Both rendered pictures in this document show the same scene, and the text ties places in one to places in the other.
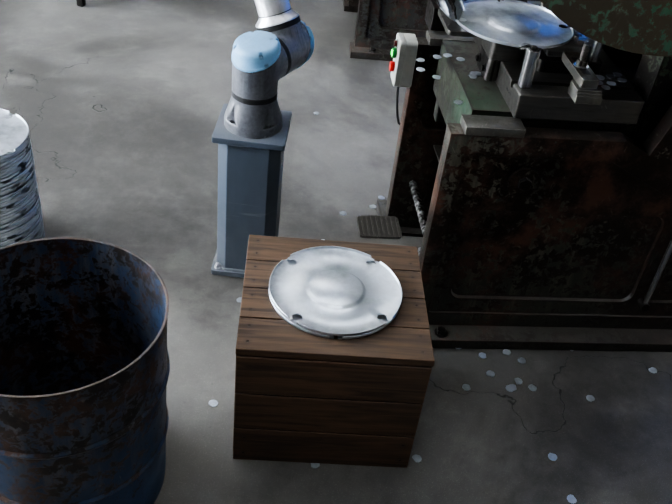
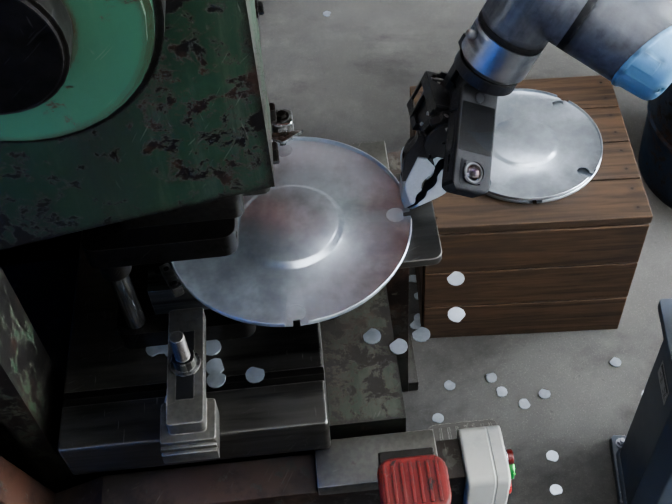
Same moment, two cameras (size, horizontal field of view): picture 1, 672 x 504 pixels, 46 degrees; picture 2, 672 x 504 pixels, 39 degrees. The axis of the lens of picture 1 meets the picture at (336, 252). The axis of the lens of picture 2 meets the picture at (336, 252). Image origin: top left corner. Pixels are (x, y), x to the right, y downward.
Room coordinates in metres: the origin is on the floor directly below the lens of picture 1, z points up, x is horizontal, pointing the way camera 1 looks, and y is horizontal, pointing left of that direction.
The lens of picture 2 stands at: (2.61, -0.20, 1.64)
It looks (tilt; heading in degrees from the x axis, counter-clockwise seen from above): 51 degrees down; 188
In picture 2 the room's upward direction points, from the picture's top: 5 degrees counter-clockwise
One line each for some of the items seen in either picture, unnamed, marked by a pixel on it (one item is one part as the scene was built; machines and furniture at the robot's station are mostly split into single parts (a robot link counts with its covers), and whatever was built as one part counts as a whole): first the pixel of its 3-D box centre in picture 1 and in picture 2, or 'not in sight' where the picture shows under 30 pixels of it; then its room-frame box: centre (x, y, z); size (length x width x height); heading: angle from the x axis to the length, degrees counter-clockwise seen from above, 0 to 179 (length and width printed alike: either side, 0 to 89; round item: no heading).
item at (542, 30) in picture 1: (513, 22); (289, 224); (1.89, -0.35, 0.78); 0.29 x 0.29 x 0.01
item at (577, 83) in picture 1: (582, 66); not in sight; (1.74, -0.50, 0.76); 0.17 x 0.06 x 0.10; 9
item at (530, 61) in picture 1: (529, 66); (284, 139); (1.72, -0.38, 0.75); 0.03 x 0.03 x 0.10; 9
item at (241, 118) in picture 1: (253, 106); not in sight; (1.83, 0.26, 0.50); 0.15 x 0.15 x 0.10
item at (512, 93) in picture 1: (551, 67); (198, 290); (1.91, -0.48, 0.68); 0.45 x 0.30 x 0.06; 9
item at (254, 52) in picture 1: (257, 63); not in sight; (1.84, 0.25, 0.62); 0.13 x 0.12 x 0.14; 155
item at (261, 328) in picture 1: (327, 349); (514, 207); (1.32, -0.01, 0.18); 0.40 x 0.38 x 0.35; 95
